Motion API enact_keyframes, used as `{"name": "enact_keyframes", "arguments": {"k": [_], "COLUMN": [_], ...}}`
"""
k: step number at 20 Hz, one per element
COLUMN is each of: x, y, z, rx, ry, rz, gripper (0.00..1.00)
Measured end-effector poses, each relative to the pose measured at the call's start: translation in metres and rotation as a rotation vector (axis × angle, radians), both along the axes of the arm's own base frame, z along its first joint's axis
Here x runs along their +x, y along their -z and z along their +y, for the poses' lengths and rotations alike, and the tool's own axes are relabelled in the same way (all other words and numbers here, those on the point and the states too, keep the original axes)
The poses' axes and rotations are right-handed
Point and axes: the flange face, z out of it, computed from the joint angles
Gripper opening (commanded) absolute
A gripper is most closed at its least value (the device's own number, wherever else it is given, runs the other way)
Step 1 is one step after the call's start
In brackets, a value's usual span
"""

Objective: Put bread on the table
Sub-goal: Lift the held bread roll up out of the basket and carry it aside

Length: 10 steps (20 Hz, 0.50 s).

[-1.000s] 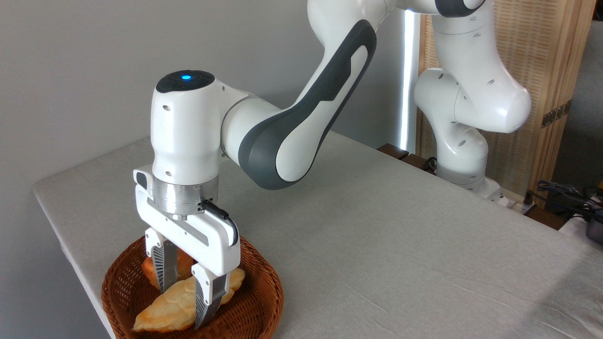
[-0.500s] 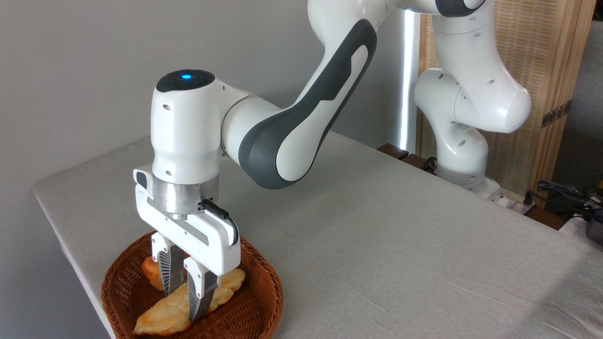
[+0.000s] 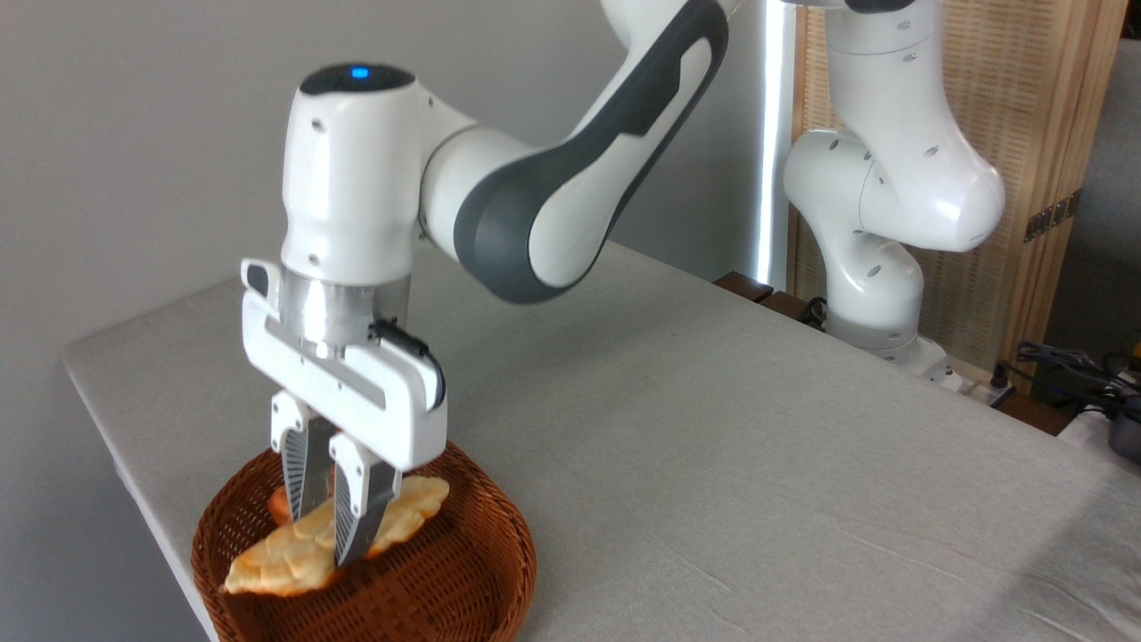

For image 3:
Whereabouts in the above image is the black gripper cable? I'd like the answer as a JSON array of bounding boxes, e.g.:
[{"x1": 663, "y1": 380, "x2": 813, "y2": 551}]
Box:
[{"x1": 368, "y1": 319, "x2": 445, "y2": 413}]

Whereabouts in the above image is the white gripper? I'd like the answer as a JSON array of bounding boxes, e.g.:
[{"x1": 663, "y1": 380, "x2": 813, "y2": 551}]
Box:
[{"x1": 241, "y1": 259, "x2": 448, "y2": 568}]

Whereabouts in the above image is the brown woven wicker basket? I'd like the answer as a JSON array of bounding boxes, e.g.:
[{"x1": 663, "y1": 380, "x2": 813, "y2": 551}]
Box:
[{"x1": 191, "y1": 440, "x2": 538, "y2": 642}]

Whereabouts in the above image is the white power strip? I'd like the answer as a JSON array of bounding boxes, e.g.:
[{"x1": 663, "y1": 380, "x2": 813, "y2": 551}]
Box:
[{"x1": 940, "y1": 359, "x2": 1017, "y2": 407}]

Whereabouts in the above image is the dark brown wooden block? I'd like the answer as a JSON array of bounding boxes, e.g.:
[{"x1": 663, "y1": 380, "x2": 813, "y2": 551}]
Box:
[
  {"x1": 759, "y1": 291, "x2": 825, "y2": 331},
  {"x1": 713, "y1": 272, "x2": 775, "y2": 304}
]

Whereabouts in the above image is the black cable bundle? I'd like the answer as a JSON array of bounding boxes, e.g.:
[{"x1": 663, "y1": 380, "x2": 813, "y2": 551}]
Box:
[{"x1": 1014, "y1": 342, "x2": 1141, "y2": 420}]

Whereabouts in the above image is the long golden bread loaf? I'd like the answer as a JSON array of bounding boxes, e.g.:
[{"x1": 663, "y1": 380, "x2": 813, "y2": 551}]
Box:
[{"x1": 221, "y1": 475, "x2": 451, "y2": 597}]

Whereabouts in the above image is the light wooden folding screen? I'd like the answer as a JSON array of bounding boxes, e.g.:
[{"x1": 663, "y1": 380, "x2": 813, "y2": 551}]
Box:
[{"x1": 788, "y1": 0, "x2": 1129, "y2": 393}]

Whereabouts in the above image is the metal screen hinge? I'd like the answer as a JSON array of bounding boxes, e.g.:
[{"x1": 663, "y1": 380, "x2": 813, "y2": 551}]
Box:
[{"x1": 1023, "y1": 189, "x2": 1082, "y2": 243}]

